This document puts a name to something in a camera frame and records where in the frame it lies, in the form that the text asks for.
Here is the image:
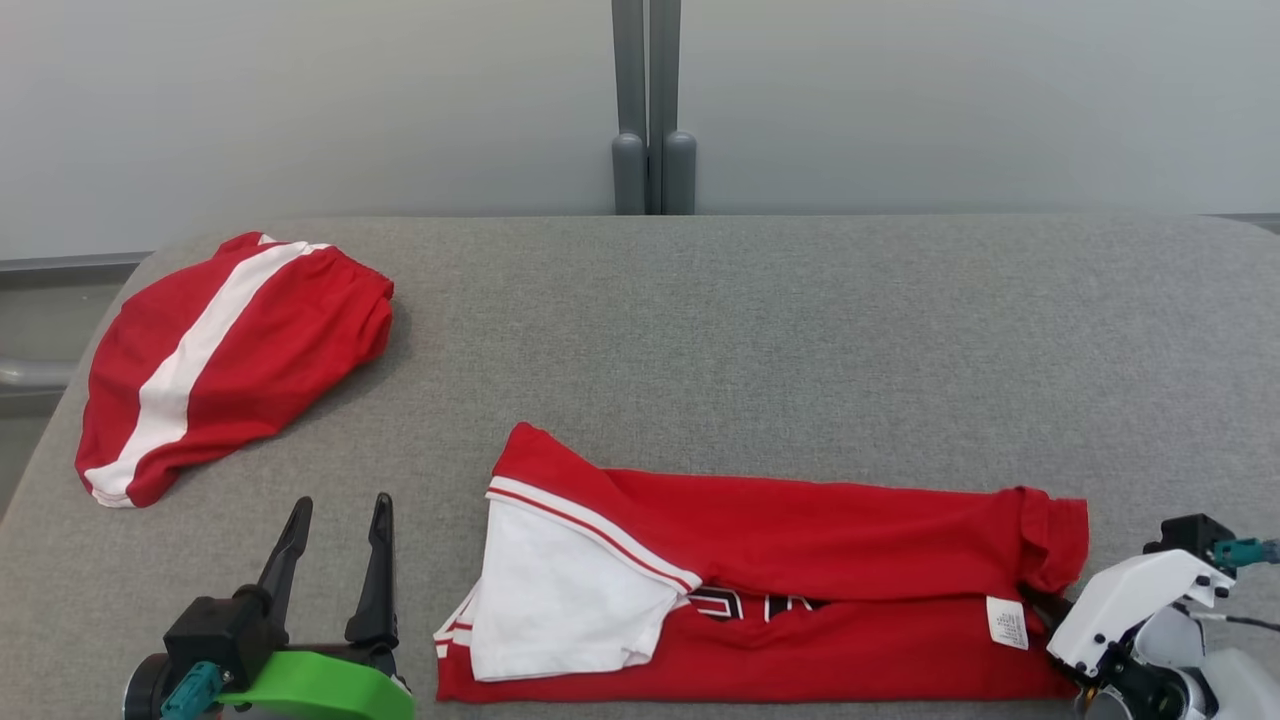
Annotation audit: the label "grey partition post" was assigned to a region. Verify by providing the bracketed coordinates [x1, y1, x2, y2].
[611, 0, 649, 216]
[648, 0, 698, 216]

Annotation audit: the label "red shorts with white stripe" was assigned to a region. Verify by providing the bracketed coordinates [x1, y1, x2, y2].
[75, 232, 395, 509]

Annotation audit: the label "grey metal floor pipe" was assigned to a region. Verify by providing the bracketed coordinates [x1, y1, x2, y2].
[0, 356, 78, 392]

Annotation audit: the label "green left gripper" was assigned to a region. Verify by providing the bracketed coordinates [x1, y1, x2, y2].
[220, 492, 415, 720]

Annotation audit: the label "red basketball jersey number 23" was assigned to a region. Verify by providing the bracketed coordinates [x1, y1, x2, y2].
[433, 422, 1090, 704]

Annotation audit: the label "teal camera connector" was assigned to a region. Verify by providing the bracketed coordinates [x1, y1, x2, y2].
[160, 661, 224, 720]
[1212, 537, 1280, 572]

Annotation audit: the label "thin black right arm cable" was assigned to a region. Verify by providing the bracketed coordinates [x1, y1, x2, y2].
[1195, 611, 1280, 634]

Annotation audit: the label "grey fabric sofa seat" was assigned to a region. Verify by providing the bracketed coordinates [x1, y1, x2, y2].
[0, 213, 1280, 720]

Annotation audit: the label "teal right camera connector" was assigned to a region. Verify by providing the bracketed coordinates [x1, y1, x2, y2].
[1212, 537, 1280, 572]

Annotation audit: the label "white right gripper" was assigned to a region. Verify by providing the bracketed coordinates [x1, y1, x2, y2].
[1019, 549, 1237, 682]

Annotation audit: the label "teal left camera connector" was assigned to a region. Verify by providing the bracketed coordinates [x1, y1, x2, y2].
[160, 661, 224, 720]

